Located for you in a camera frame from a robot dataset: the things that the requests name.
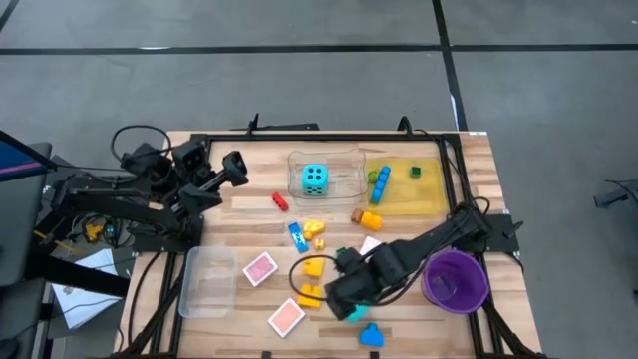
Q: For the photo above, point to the brown small cylinder piece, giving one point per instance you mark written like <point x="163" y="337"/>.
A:
<point x="356" y="215"/>

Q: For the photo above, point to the teal foam dice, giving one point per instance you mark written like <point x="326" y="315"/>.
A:
<point x="359" y="314"/>
<point x="315" y="179"/>

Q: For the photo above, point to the orange two-stud brick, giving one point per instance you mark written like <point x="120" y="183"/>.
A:
<point x="372" y="221"/>

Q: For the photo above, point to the red small brick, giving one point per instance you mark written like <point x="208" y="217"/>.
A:
<point x="280" y="201"/>

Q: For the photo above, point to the blue figure-shaped block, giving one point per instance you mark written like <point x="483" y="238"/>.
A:
<point x="372" y="337"/>

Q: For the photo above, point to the black floor beam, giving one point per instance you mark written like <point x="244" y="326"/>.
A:
<point x="80" y="276"/>

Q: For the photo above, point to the long blue studded brick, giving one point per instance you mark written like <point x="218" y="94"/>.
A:
<point x="380" y="185"/>

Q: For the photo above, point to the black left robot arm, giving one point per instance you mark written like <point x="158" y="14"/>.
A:
<point x="119" y="204"/>

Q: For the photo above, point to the yellow angled block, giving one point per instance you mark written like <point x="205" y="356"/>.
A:
<point x="314" y="228"/>

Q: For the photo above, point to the clear wavy plastic bin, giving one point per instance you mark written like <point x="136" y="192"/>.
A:
<point x="344" y="164"/>

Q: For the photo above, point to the blue-screen monitor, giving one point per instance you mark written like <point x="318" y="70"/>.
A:
<point x="15" y="159"/>

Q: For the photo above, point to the dark grey equipment case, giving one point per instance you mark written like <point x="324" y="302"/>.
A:
<point x="20" y="224"/>

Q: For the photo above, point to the tiny yellow block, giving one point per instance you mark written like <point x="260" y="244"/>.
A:
<point x="319" y="244"/>

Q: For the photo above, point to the dark green studded brick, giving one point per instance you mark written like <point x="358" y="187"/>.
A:
<point x="341" y="251"/>

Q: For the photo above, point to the white paper sheet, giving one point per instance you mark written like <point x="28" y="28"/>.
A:
<point x="85" y="304"/>

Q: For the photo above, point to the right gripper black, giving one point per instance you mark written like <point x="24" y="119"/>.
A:
<point x="369" y="279"/>

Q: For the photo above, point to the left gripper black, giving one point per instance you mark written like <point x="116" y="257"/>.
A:
<point x="194" y="180"/>

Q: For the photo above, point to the yellow translucent tray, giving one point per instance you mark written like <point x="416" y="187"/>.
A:
<point x="423" y="197"/>

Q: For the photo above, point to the purple plastic bucket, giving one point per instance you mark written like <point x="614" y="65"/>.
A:
<point x="456" y="284"/>

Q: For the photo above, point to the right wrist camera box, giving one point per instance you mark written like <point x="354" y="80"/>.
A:
<point x="351" y="261"/>

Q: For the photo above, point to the black rear bracket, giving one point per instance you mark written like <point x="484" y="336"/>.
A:
<point x="294" y="126"/>

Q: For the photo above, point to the orange playing card deck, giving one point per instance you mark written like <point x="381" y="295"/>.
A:
<point x="286" y="317"/>

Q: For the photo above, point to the dark green small cube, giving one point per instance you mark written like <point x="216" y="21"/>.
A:
<point x="415" y="171"/>

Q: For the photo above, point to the pink playing card deck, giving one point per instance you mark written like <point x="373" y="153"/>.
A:
<point x="260" y="269"/>

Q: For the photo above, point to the lime green small block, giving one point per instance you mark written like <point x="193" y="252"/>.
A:
<point x="373" y="175"/>

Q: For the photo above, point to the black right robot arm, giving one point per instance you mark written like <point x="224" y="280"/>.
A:
<point x="438" y="237"/>

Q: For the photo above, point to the purple playing card deck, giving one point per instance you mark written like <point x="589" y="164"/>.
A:
<point x="370" y="245"/>

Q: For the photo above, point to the yellow clamp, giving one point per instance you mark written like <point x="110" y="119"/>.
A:
<point x="93" y="232"/>

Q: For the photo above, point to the clear rectangular plastic container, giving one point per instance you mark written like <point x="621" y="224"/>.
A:
<point x="208" y="271"/>

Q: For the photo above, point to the yellow notched block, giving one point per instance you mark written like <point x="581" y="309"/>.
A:
<point x="313" y="267"/>
<point x="309" y="297"/>

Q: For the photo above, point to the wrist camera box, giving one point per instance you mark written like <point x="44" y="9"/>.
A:
<point x="351" y="261"/>
<point x="189" y="155"/>

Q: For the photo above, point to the blue printed brick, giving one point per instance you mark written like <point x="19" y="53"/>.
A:
<point x="298" y="237"/>

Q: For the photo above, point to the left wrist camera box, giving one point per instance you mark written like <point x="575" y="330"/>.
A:
<point x="189" y="155"/>

